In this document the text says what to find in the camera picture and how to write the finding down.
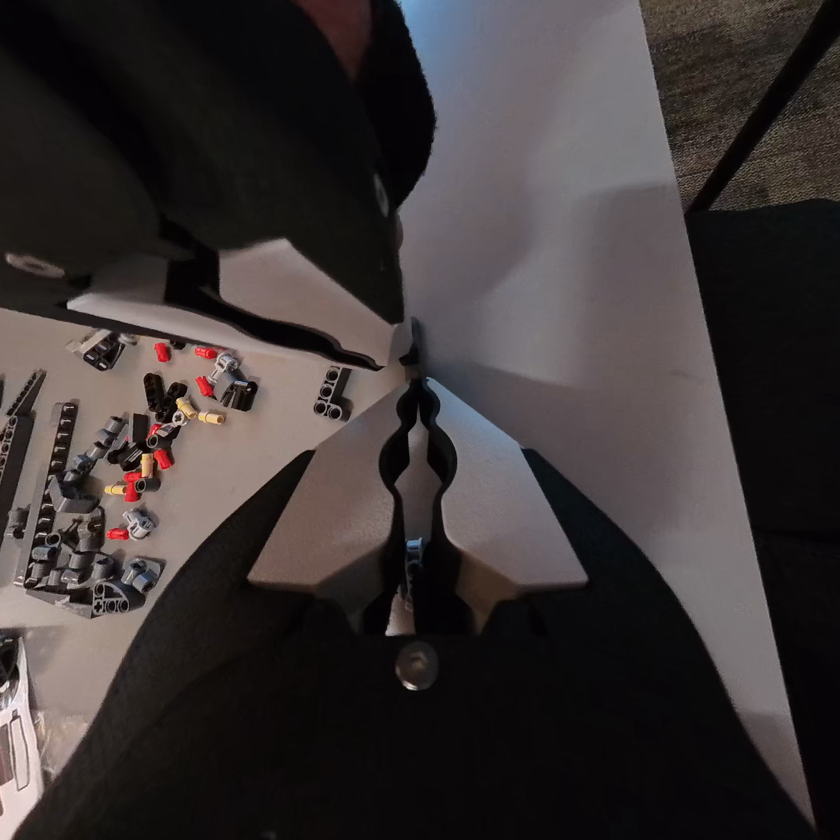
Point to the grey lego connector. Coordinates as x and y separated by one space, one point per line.
415 558

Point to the sticker sheet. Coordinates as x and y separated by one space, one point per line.
19 735

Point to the black chair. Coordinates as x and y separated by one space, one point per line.
774 394

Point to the group of grey lego beams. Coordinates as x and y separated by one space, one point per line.
62 446

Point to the small clear plastic bag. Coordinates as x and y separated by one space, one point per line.
59 735

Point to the pile of small coloured lego pieces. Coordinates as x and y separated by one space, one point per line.
161 352

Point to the person's right hand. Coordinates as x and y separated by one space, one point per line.
348 26

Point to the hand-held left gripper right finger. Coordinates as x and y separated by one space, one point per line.
518 525

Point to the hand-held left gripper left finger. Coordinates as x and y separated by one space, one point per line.
328 525

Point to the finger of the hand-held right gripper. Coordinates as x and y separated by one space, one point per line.
118 295
295 289

